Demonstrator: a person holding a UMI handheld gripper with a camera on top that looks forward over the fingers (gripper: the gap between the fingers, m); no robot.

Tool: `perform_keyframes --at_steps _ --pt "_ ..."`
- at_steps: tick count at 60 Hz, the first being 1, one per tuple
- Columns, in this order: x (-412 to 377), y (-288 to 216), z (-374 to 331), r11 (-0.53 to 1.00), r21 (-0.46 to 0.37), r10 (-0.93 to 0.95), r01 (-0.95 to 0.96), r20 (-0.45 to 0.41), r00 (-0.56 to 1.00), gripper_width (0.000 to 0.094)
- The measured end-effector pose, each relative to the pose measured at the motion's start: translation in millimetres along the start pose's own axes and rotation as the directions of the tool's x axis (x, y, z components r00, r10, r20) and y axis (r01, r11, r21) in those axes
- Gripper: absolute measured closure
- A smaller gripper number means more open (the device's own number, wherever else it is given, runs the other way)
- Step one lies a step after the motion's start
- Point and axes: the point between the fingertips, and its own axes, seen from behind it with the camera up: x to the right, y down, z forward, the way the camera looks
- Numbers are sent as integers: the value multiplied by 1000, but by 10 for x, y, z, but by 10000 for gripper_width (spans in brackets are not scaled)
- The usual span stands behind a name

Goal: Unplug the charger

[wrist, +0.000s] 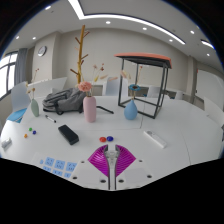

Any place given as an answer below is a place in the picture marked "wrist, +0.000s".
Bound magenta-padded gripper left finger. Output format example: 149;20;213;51
69;145;112;191

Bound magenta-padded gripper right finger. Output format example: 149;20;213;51
114;145;155;191

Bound white flat remote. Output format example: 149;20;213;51
143;130;168;149

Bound black rectangular box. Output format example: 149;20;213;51
57;124;80;146

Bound blue vase with flower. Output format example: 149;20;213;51
120;64;144;121

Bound thin black stick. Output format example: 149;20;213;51
96;105;115;115

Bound pink vase with flowers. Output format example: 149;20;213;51
76;62;119;123

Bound black and white marker pen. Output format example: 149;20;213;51
44;114;57;124

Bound grey backpack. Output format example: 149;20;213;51
42;87;87;116

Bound green vase with dried flowers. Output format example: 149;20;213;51
25;68;41;118

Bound small white device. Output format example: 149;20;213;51
0;137;13;149

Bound white chair with blue seat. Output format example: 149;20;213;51
6;81;32;124

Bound wooden coat rack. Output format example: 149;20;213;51
69;24;91;85

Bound grey curtain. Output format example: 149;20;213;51
13;47;29;86

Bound window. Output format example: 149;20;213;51
0;51;18;99

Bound round ceiling lights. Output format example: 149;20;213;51
14;3;214;49

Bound ceiling light strip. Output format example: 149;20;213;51
68;0;186;46

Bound black frame stand, orange top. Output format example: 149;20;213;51
114;52;173;120

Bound round wall clock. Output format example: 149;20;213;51
37;45;48;57

